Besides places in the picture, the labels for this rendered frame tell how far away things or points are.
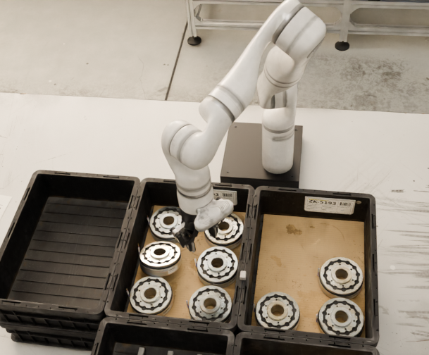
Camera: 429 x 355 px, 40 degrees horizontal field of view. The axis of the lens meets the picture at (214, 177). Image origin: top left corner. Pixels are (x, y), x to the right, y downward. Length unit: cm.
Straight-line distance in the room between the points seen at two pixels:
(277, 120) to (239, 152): 25
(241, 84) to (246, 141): 77
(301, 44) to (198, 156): 30
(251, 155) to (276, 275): 47
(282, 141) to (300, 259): 35
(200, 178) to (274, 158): 62
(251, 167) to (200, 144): 75
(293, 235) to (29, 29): 265
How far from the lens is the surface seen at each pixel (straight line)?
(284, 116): 163
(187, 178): 114
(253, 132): 190
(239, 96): 111
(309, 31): 117
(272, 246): 154
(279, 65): 132
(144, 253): 150
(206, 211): 119
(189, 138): 107
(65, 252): 161
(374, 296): 138
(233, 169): 179
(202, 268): 148
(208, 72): 327
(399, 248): 173
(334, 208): 156
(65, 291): 155
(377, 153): 193
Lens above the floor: 212
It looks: 50 degrees down
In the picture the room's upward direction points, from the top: 6 degrees counter-clockwise
